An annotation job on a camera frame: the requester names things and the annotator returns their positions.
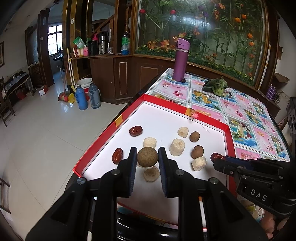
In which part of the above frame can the broom and dustpan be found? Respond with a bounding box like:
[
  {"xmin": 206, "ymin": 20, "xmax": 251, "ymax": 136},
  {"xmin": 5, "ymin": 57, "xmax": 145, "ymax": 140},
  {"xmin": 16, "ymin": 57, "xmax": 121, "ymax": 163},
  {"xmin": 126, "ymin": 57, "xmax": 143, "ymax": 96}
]
[{"xmin": 58, "ymin": 48, "xmax": 76, "ymax": 103}]

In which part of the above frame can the white plastic bucket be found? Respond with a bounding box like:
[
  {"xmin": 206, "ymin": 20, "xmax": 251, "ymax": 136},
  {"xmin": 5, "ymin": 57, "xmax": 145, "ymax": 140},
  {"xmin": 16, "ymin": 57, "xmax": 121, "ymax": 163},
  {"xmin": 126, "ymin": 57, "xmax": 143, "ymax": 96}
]
[{"xmin": 76, "ymin": 78, "xmax": 93, "ymax": 100}]

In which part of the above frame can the grey thermos flask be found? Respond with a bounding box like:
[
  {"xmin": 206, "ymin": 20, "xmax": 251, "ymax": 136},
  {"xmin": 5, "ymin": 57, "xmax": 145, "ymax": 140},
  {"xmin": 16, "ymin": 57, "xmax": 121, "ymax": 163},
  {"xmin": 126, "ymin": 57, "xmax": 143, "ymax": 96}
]
[{"xmin": 88, "ymin": 83, "xmax": 101, "ymax": 109}]

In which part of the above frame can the dark brown longan fruit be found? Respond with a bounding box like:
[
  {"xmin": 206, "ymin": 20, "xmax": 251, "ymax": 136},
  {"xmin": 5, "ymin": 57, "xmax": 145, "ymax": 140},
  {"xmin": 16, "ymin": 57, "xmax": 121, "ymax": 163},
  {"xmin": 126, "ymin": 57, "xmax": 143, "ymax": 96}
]
[{"xmin": 191, "ymin": 145, "xmax": 204, "ymax": 159}]

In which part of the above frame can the large beige sugarcane chunk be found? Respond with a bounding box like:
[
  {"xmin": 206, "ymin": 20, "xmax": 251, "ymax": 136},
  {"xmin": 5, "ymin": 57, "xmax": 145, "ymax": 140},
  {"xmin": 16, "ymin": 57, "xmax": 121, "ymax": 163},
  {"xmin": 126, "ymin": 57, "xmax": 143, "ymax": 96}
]
[{"xmin": 169, "ymin": 138, "xmax": 185, "ymax": 156}]

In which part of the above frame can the purple thermos bottle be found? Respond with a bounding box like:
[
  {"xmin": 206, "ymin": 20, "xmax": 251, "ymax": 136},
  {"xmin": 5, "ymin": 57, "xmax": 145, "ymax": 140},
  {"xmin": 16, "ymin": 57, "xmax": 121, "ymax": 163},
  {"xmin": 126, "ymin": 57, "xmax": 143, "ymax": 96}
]
[{"xmin": 173, "ymin": 38, "xmax": 190, "ymax": 82}]

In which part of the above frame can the person's hand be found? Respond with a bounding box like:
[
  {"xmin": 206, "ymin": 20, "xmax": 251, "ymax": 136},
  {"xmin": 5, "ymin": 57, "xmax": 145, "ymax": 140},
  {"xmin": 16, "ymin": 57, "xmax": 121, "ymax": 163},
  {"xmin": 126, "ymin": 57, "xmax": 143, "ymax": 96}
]
[{"xmin": 260, "ymin": 211, "xmax": 288, "ymax": 239}]

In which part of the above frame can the dark red jujube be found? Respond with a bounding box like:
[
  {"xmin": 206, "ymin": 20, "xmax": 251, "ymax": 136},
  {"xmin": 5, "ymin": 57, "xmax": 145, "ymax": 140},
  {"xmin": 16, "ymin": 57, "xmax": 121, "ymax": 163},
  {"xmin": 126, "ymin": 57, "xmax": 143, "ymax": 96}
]
[{"xmin": 112, "ymin": 148, "xmax": 123, "ymax": 165}]

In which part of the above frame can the floral glass partition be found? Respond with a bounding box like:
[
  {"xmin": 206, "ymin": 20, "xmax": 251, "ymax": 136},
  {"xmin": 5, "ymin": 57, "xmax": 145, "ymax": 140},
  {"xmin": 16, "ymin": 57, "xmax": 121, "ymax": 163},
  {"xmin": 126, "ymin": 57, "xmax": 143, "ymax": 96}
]
[{"xmin": 135, "ymin": 0, "xmax": 265, "ymax": 86}]

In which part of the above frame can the dark side table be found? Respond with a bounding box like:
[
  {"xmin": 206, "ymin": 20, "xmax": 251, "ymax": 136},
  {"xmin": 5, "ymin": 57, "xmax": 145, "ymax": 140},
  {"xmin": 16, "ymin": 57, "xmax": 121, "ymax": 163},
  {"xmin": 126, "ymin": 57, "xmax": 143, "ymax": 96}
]
[{"xmin": 1, "ymin": 72, "xmax": 34, "ymax": 98}]

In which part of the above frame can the blue thermos flask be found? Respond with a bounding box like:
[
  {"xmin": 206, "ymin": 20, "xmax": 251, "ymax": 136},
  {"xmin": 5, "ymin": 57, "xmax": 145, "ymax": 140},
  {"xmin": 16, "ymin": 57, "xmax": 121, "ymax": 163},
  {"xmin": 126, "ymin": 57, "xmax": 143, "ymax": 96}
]
[{"xmin": 75, "ymin": 85, "xmax": 88, "ymax": 110}]

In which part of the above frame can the brown kiwi-like round fruit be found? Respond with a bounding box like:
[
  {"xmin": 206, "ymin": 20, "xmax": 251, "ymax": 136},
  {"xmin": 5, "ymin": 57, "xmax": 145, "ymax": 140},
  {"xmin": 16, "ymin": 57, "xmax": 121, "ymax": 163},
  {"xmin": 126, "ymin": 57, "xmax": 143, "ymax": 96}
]
[{"xmin": 190, "ymin": 131, "xmax": 200, "ymax": 143}]

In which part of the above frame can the framed wall painting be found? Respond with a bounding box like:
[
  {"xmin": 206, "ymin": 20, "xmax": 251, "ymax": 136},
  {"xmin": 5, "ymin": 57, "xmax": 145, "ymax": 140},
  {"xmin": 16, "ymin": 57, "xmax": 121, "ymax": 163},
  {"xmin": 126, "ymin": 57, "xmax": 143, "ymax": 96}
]
[{"xmin": 0, "ymin": 42, "xmax": 4, "ymax": 67}]

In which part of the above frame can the green leafy vegetable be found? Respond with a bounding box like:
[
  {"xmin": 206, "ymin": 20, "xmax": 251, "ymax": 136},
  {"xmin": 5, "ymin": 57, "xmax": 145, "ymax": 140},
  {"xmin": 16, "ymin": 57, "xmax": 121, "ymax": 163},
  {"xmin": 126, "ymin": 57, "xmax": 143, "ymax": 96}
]
[{"xmin": 202, "ymin": 76, "xmax": 228, "ymax": 97}]

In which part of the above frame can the red white tray box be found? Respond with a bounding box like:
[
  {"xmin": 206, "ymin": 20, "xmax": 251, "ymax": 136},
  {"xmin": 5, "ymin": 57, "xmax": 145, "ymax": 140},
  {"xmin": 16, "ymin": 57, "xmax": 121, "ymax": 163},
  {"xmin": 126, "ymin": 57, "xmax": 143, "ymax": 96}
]
[{"xmin": 72, "ymin": 93, "xmax": 237, "ymax": 232}]

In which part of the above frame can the beige sugarcane cylinder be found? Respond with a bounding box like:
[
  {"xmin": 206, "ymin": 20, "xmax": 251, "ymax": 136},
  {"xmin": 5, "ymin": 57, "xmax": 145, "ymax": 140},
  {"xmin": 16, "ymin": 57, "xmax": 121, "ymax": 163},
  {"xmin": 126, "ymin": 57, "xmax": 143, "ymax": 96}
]
[{"xmin": 143, "ymin": 137, "xmax": 157, "ymax": 148}]

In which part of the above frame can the small beige sugarcane piece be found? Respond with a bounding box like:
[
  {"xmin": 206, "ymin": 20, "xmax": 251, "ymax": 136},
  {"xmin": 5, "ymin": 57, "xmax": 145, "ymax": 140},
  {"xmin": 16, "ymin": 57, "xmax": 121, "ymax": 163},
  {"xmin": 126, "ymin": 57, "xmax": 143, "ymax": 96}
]
[{"xmin": 177, "ymin": 126, "xmax": 189, "ymax": 138}]

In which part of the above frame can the red jujube date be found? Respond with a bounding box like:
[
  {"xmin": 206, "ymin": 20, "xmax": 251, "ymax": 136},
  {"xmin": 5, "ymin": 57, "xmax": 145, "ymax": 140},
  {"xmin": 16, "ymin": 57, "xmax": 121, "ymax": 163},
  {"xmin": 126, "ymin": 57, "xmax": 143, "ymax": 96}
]
[{"xmin": 210, "ymin": 153, "xmax": 225, "ymax": 162}]

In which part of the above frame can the floral fruit tablecloth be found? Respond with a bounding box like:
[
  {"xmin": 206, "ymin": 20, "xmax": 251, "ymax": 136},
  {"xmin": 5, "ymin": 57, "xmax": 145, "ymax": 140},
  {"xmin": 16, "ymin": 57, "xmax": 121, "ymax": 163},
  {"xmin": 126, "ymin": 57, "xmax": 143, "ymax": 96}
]
[{"xmin": 145, "ymin": 68, "xmax": 291, "ymax": 223}]

